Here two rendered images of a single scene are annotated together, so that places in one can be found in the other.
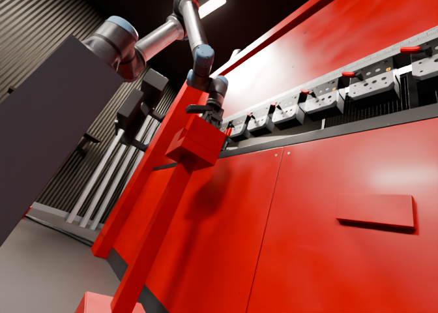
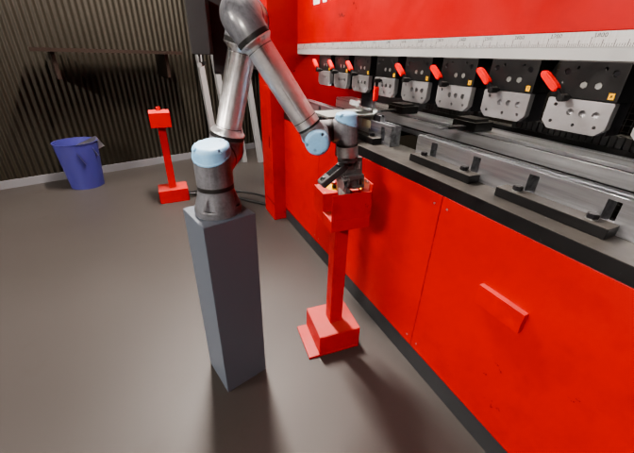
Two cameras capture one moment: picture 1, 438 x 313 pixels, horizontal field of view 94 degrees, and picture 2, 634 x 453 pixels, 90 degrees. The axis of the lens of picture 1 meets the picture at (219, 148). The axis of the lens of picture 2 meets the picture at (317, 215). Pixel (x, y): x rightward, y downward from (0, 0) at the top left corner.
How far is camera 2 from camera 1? 94 cm
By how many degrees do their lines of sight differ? 52
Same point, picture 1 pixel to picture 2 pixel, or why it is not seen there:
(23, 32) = not seen: outside the picture
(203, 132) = (347, 207)
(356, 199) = (491, 297)
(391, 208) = (509, 316)
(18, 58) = not seen: outside the picture
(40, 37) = not seen: outside the picture
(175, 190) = (340, 251)
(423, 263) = (516, 347)
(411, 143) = (548, 273)
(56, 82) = (223, 263)
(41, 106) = (228, 280)
